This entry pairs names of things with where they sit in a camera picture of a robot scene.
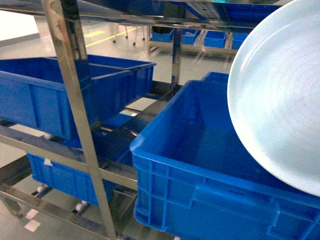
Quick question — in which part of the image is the stainless steel shelf rack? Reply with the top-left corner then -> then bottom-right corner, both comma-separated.
0,0 -> 320,240

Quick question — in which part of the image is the blue crate top shelf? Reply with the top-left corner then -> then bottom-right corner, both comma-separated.
139,0 -> 283,23

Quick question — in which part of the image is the light blue round tray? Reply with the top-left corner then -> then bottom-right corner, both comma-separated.
227,0 -> 320,196

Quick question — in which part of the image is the blue crate lower shelf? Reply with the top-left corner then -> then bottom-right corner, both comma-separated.
26,138 -> 133,206

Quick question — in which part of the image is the distant blue bin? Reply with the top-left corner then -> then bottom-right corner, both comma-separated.
204,31 -> 227,48
182,29 -> 201,45
231,33 -> 249,50
151,28 -> 175,43

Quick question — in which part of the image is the blue crate left front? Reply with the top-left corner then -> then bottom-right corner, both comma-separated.
0,57 -> 131,139

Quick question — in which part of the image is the blue crate shelf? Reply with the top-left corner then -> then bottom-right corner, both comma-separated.
139,0 -> 283,23
26,138 -> 133,206

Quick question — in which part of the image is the distant low steel rack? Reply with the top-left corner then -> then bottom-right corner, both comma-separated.
147,27 -> 237,55

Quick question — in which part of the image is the blue crate left rear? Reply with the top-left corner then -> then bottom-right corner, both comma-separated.
88,54 -> 156,115

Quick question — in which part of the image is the large blue crate right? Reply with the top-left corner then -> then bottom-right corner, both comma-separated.
130,80 -> 320,240

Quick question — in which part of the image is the blue crate behind right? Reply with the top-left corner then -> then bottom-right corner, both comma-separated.
201,71 -> 229,85

